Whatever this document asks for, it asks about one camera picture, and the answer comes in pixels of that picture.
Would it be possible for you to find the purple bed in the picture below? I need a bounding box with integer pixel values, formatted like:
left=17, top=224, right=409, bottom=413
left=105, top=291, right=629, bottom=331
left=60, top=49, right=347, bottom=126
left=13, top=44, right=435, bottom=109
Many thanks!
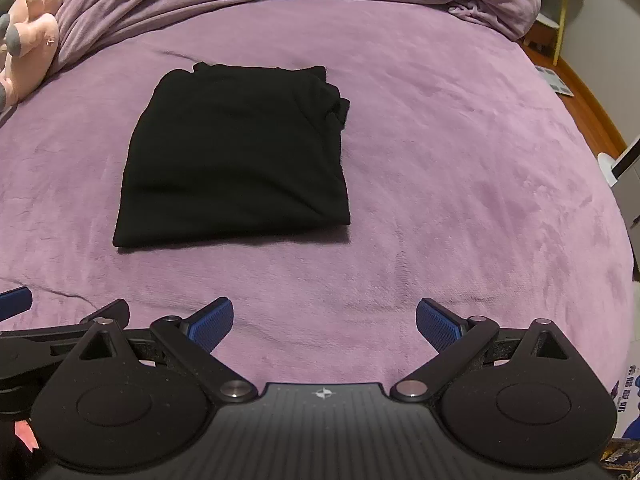
left=0, top=0, right=636, bottom=391

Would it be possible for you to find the pink plush toy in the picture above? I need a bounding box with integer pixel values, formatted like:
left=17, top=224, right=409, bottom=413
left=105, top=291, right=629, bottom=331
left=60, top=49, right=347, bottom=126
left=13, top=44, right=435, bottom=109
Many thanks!
left=0, top=0, right=66, bottom=112

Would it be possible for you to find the bathroom scale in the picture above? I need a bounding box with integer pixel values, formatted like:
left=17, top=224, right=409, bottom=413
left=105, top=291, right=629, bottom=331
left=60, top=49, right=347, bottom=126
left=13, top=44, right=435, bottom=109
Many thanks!
left=534, top=64, right=575, bottom=97

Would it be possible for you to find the white appliance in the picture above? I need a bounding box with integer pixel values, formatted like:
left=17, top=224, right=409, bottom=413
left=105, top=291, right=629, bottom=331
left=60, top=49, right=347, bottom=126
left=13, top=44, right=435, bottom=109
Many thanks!
left=597, top=142, right=640, bottom=188

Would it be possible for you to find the black long-sleeved shirt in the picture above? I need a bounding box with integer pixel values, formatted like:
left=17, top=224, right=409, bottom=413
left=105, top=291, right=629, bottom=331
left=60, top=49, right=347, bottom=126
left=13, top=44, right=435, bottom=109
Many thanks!
left=112, top=61, right=352, bottom=250

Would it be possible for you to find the white blue printed box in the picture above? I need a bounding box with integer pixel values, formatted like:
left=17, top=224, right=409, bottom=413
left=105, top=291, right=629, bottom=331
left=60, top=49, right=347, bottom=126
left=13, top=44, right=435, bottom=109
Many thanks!
left=607, top=360, right=640, bottom=441

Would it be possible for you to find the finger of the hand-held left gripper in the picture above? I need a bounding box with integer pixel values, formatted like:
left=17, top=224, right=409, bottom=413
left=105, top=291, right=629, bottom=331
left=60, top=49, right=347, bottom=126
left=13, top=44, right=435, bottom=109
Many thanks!
left=0, top=287, right=34, bottom=322
left=0, top=299, right=131, bottom=356

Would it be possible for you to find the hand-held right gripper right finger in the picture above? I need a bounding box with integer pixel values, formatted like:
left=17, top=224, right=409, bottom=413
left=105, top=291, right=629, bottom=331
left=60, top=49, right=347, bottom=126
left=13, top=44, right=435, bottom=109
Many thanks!
left=390, top=297, right=570, bottom=402

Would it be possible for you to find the white yellow-legged side table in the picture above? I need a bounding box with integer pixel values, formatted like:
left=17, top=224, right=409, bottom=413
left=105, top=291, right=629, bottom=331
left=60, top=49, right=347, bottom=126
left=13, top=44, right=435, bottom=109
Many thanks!
left=520, top=0, right=585, bottom=67

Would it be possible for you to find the dark printed box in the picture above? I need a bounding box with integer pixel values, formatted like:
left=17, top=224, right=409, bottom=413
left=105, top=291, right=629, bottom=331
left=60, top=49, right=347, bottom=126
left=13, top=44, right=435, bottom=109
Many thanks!
left=600, top=437, right=640, bottom=472

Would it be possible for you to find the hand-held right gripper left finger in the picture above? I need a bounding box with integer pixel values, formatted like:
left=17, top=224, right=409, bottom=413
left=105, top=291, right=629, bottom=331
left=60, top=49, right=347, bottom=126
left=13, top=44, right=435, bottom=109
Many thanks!
left=80, top=297, right=258, bottom=404

